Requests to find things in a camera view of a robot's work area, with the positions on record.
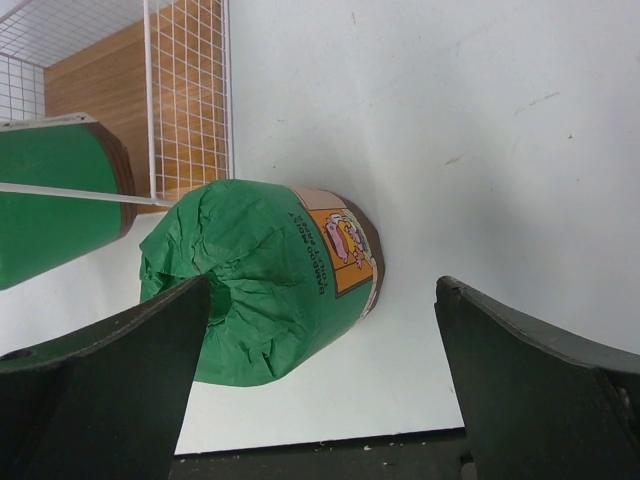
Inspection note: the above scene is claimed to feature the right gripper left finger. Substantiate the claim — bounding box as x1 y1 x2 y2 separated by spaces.
1 276 211 479

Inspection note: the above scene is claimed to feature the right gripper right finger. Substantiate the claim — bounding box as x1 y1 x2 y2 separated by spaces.
435 276 639 479

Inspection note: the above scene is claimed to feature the green roll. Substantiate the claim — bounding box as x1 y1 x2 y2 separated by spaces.
140 180 385 387
1 113 137 289

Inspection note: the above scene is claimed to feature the white wire wooden shelf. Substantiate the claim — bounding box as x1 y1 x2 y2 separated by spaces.
1 0 234 214

